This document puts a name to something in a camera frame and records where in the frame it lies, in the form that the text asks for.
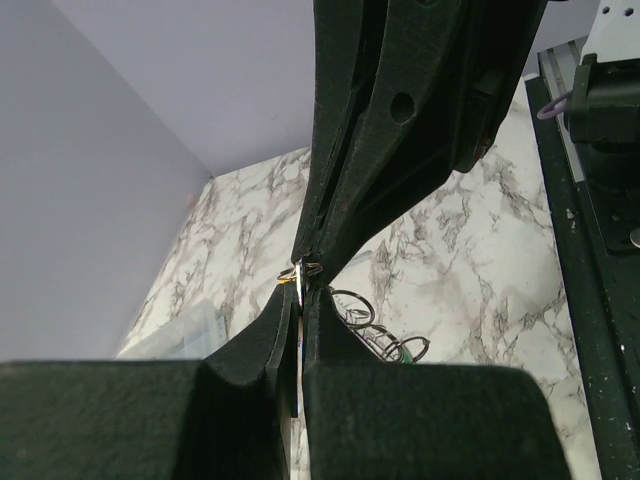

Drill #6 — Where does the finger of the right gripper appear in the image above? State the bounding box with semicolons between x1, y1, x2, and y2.
315;1;543;285
291;1;388;262

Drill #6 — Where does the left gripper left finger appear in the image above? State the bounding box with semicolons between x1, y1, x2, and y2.
1;285;298;479

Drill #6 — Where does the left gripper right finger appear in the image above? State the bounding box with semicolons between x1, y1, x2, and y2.
302;288;571;479

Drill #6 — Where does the small split keyring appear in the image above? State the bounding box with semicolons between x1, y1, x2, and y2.
276;259;323;284

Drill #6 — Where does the clear plastic screw box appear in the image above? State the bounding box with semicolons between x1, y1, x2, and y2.
118;300;229;361

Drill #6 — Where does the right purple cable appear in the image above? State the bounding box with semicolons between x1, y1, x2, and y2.
535;92;571;121

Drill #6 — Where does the aluminium frame rail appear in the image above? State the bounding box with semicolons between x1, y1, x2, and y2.
537;39;594;184

